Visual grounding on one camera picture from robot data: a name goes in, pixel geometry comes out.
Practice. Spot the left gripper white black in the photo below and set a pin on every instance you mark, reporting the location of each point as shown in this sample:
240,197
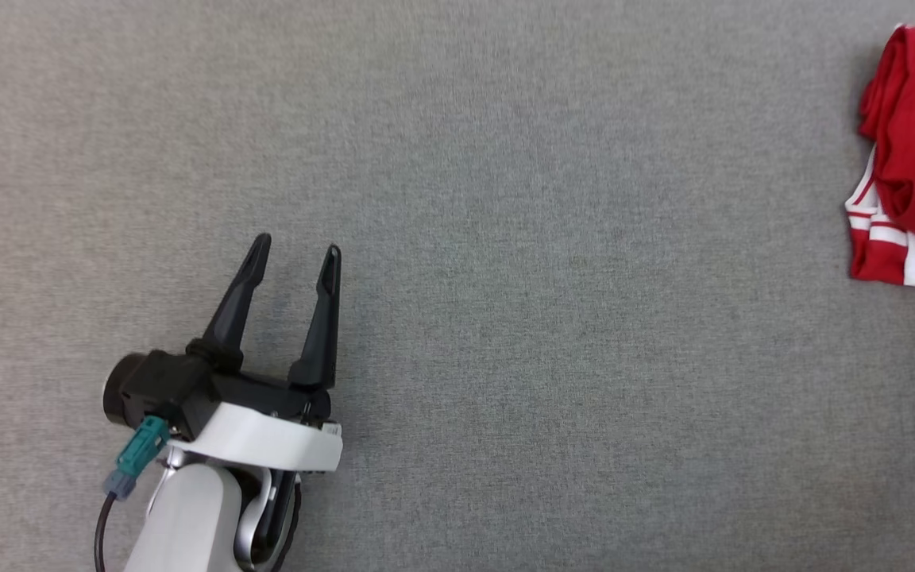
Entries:
267,437

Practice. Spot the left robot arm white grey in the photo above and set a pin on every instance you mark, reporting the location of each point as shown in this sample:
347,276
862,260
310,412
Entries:
187,524

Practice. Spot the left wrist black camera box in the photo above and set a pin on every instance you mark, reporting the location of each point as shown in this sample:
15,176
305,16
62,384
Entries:
164,389

